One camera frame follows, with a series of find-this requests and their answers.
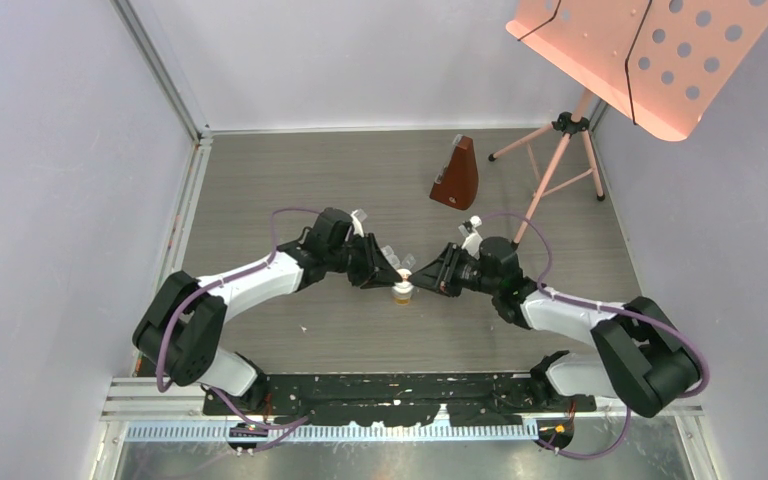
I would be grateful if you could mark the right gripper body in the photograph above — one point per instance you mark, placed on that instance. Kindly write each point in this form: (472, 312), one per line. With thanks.
(469, 274)

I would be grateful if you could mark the pink music stand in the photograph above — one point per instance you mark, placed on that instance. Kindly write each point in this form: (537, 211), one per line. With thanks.
(659, 63)

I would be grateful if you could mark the white vitamin pill bottle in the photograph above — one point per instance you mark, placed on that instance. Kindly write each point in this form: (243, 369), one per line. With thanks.
(402, 292)

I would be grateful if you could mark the brown wooden metronome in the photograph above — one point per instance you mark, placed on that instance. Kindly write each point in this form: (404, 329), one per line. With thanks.
(457, 183)

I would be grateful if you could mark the clear weekly pill organizer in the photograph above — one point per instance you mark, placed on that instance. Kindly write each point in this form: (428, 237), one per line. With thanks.
(405, 262)

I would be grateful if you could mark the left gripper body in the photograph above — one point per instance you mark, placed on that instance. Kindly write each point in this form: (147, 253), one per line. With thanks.
(359, 259)

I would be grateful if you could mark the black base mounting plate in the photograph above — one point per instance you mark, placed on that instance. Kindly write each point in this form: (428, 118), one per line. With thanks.
(399, 400)

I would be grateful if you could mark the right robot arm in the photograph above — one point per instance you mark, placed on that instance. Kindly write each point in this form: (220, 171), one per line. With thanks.
(637, 355)

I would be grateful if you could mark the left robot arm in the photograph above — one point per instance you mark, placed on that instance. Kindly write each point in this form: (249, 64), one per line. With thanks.
(181, 328)

